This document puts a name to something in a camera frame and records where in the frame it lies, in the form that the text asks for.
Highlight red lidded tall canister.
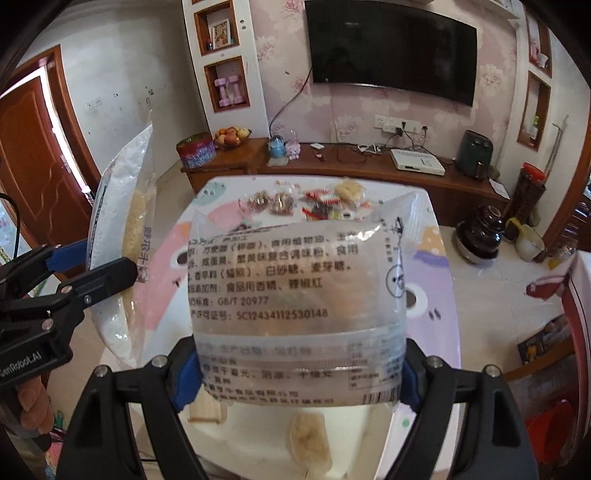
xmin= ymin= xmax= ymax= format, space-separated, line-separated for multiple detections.
xmin=504 ymin=162 xmax=546 ymax=223

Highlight white wall power strip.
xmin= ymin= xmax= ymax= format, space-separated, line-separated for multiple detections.
xmin=374 ymin=115 xmax=427 ymax=135

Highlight blue snow globe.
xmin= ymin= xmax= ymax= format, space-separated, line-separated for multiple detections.
xmin=267 ymin=135 xmax=287 ymax=159

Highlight clear bag with text label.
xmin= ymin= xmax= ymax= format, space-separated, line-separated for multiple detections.
xmin=187 ymin=193 xmax=424 ymax=407

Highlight framed picture in niche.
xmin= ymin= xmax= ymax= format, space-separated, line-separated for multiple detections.
xmin=211 ymin=19 xmax=231 ymax=49

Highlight large white noodle bag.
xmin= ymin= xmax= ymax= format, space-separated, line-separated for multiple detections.
xmin=86 ymin=123 xmax=156 ymax=368

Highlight fruit bowl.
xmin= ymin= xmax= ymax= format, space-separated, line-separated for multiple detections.
xmin=213 ymin=126 xmax=252 ymax=149

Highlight wooden tv cabinet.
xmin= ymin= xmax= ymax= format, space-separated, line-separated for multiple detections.
xmin=181 ymin=138 xmax=509 ymax=226

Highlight brown wooden door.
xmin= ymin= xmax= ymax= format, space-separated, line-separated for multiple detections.
xmin=1 ymin=45 xmax=100 ymax=248

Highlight black wall television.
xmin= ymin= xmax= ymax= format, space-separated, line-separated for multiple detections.
xmin=304 ymin=1 xmax=478 ymax=106

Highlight dark green air fryer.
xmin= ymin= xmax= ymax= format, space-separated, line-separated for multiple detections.
xmin=456 ymin=130 xmax=494 ymax=180

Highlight wooden divider board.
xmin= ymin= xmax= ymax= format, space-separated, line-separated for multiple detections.
xmin=188 ymin=389 xmax=228 ymax=425

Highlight square rice cracker packet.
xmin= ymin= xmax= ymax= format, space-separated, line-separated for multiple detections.
xmin=334 ymin=179 xmax=366 ymax=208

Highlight red white cookies packet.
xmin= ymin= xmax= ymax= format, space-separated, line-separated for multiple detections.
xmin=304 ymin=189 xmax=342 ymax=211

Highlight white set-top box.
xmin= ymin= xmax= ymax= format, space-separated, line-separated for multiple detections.
xmin=390 ymin=149 xmax=446 ymax=177

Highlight pink plush figurine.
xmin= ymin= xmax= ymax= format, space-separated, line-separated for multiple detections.
xmin=284 ymin=130 xmax=301 ymax=161

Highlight red round gift tin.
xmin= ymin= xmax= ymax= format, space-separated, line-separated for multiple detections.
xmin=176 ymin=132 xmax=216 ymax=169

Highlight pink dumbbells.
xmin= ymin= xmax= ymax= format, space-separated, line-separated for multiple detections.
xmin=213 ymin=75 xmax=245 ymax=108

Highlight dark chocolate snack packet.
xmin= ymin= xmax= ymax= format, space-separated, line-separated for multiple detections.
xmin=301 ymin=202 xmax=338 ymax=221

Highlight person left hand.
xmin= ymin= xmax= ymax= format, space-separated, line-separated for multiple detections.
xmin=17 ymin=377 xmax=54 ymax=435

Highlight clear-wrapped rice puff snack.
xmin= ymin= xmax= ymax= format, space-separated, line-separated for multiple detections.
xmin=287 ymin=411 xmax=332 ymax=478

